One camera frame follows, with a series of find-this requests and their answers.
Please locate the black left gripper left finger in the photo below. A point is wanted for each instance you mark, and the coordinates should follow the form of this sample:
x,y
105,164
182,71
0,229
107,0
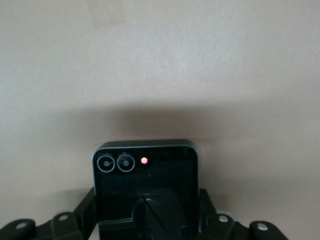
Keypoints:
x,y
62,227

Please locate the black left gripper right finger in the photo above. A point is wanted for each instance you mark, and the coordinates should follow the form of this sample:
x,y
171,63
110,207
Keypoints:
x,y
225,228

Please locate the black square flip phone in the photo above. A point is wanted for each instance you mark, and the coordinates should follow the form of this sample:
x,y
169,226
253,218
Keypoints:
x,y
162,180

